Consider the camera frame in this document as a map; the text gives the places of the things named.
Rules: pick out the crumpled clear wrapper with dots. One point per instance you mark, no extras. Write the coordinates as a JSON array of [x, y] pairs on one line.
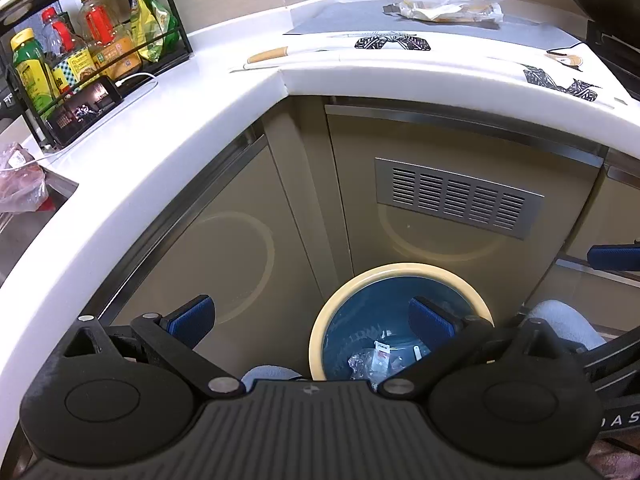
[[362, 366]]

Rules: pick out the plain beige cabinet door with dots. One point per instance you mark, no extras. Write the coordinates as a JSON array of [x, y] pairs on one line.
[[225, 240]]

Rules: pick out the blue bin with cream rim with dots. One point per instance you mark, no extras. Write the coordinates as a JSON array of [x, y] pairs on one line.
[[370, 305]]

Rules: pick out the black smartphone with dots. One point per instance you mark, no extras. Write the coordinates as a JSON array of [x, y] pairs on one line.
[[85, 107]]

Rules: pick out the green yellow snack bag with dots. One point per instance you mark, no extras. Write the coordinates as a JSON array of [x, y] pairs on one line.
[[152, 22]]

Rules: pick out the yellow capped green label bottle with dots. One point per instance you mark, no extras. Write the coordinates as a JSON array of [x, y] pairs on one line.
[[30, 67]]

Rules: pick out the clear plastic packaging box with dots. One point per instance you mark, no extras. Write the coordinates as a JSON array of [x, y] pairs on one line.
[[395, 357]]

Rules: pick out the red capped drink bottle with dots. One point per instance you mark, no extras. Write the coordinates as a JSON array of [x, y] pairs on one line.
[[60, 40]]

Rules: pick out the beige cabinet door with vent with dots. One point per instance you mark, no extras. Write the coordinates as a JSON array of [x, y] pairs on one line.
[[360, 200]]

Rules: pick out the black cooktop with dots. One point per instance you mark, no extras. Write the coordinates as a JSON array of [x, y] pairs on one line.
[[610, 25]]

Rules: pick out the black patterned paper piece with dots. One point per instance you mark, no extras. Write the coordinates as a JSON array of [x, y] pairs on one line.
[[392, 43], [560, 82]]

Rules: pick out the beige drawer front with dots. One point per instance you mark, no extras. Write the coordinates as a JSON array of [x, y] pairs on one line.
[[612, 210]]

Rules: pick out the grey metal vent grille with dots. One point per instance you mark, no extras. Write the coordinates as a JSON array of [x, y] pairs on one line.
[[450, 197]]

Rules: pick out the pink plastic bag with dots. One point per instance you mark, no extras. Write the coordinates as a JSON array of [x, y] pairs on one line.
[[22, 180]]

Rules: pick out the orange capped drink bottle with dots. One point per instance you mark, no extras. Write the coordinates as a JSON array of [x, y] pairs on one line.
[[102, 25]]

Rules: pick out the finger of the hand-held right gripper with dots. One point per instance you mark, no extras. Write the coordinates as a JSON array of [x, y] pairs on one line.
[[615, 257]]

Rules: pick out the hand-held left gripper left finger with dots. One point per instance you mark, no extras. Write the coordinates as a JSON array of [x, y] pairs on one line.
[[190, 321]]

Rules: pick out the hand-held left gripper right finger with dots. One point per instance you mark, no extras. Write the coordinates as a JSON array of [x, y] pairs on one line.
[[431, 322]]

